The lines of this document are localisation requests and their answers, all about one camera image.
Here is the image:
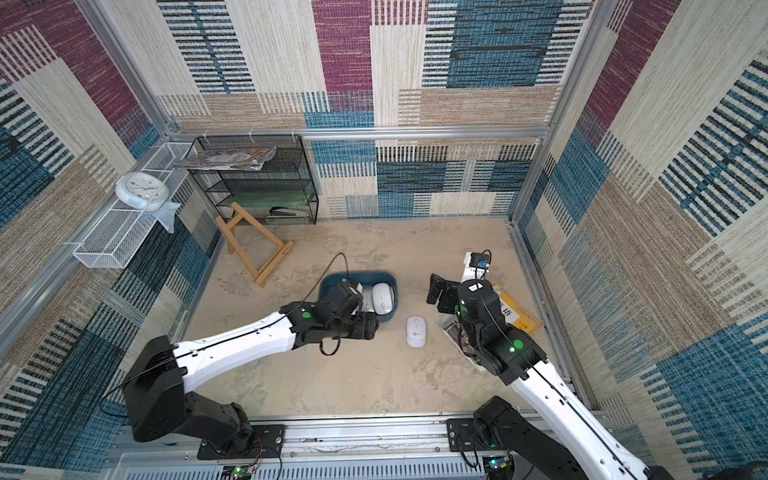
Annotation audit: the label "teal storage box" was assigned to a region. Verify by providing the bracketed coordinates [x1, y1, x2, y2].
[318, 270, 398, 323]

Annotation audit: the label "white mouse with logo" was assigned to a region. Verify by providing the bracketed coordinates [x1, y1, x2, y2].
[406, 316, 427, 349]

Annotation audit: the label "silver grey mouse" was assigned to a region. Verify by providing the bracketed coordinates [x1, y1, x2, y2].
[358, 284, 375, 312]

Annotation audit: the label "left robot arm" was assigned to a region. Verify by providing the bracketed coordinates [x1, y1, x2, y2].
[122, 280, 379, 457]

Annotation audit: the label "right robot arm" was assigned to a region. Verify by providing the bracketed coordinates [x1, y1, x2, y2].
[427, 274, 671, 479]

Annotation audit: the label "yellow textbook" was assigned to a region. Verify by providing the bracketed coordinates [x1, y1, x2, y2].
[442, 284, 544, 370]

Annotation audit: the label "black stapler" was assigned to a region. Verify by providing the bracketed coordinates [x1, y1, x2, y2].
[269, 207, 309, 218]

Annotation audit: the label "wooden easel stand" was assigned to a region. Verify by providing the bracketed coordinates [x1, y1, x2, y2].
[215, 202, 294, 287]

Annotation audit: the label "green book on rack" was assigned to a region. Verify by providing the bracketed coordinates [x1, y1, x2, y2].
[223, 191, 315, 210]

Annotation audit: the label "magazine on rack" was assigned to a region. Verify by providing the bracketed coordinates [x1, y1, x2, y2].
[172, 147, 277, 171]

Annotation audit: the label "white round clock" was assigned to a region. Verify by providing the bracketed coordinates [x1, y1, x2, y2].
[115, 172, 170, 212]

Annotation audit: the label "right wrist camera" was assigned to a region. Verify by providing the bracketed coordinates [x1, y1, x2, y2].
[462, 251, 491, 282]

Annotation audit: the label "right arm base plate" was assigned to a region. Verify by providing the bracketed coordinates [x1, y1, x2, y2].
[445, 418, 524, 453]

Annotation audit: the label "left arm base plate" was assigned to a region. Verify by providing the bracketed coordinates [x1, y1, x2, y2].
[197, 424, 287, 460]

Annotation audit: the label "black wire shelf rack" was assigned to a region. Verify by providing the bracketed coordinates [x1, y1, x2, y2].
[188, 135, 319, 225]

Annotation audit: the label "white wire basket shelf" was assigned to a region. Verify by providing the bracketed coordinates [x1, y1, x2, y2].
[73, 142, 191, 269]

